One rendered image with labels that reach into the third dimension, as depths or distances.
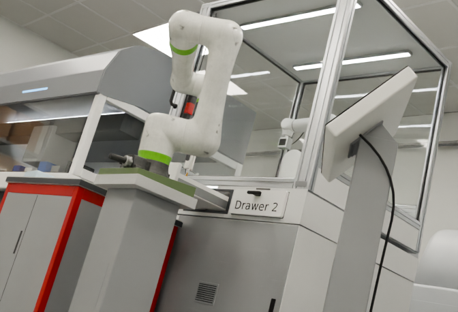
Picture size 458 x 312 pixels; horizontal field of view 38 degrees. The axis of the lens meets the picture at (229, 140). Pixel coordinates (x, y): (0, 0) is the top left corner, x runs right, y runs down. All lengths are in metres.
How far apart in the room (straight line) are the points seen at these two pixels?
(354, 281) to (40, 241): 1.35
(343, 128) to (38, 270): 1.39
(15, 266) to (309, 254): 1.21
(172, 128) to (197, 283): 0.77
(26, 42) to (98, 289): 5.16
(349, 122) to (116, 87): 1.96
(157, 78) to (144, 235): 1.66
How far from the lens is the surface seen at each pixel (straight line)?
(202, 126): 2.44
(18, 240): 2.96
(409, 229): 3.32
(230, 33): 2.48
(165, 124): 2.45
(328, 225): 2.76
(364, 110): 1.97
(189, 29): 2.49
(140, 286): 2.36
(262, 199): 2.75
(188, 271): 2.95
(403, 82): 2.01
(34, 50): 7.28
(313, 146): 2.71
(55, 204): 2.81
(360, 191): 2.08
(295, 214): 2.64
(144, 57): 3.81
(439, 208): 6.13
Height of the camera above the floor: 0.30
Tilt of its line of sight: 17 degrees up
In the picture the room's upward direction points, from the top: 15 degrees clockwise
